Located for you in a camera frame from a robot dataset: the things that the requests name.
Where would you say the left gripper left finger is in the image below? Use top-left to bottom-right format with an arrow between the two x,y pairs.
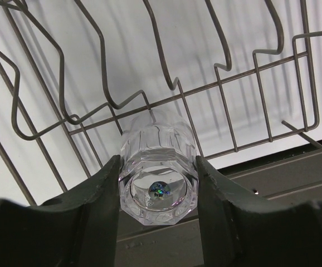
0,155 -> 120,266

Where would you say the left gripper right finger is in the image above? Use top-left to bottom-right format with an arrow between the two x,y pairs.
196,156 -> 322,266

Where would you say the small clear faceted glass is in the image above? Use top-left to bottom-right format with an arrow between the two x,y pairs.
119,109 -> 198,226

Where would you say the aluminium frame rail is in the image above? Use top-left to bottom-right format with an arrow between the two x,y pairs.
115,140 -> 322,266

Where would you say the black wire dish rack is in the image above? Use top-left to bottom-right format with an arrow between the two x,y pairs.
0,1 -> 322,205

